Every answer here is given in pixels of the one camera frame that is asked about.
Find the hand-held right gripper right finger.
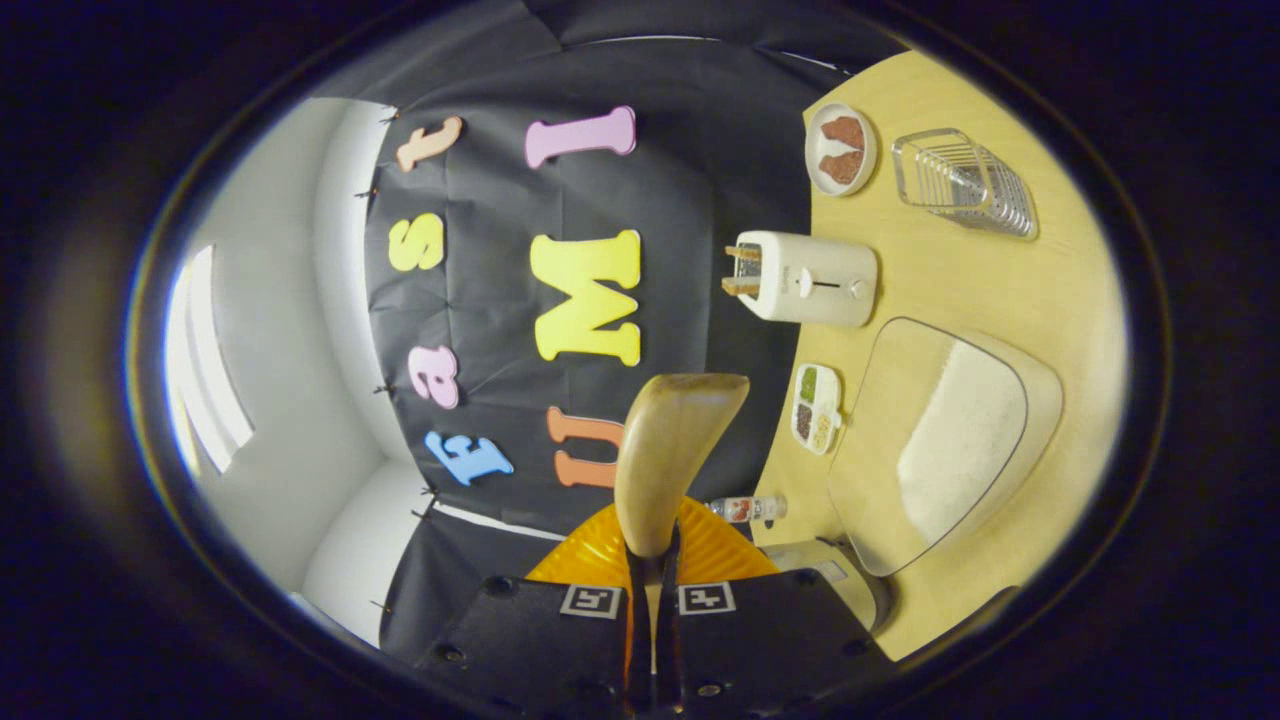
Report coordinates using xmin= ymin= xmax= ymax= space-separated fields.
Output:
xmin=655 ymin=497 xmax=896 ymax=716

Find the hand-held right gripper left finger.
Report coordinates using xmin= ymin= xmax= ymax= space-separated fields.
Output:
xmin=415 ymin=500 xmax=651 ymax=716

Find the dark grey rice cooker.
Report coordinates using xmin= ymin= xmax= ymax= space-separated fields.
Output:
xmin=765 ymin=538 xmax=896 ymax=633

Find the wooden spoon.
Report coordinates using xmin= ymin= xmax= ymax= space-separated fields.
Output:
xmin=614 ymin=373 xmax=751 ymax=673

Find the clear rice container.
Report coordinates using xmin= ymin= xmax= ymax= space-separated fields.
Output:
xmin=828 ymin=317 xmax=1064 ymax=578

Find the clear wire chopstick holder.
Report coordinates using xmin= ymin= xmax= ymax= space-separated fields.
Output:
xmin=891 ymin=127 xmax=1039 ymax=241

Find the small clear bottle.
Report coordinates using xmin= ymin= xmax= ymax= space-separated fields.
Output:
xmin=706 ymin=494 xmax=788 ymax=525

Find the white divided condiment dish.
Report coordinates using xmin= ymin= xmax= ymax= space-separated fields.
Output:
xmin=790 ymin=363 xmax=844 ymax=456

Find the white toaster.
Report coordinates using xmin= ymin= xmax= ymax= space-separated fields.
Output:
xmin=735 ymin=231 xmax=879 ymax=328

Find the long ceiling light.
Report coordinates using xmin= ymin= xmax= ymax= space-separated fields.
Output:
xmin=165 ymin=245 xmax=256 ymax=476

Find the black backdrop cloth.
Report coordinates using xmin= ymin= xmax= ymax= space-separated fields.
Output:
xmin=310 ymin=0 xmax=901 ymax=661

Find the white round plate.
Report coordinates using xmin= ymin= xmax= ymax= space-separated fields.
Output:
xmin=804 ymin=102 xmax=879 ymax=197

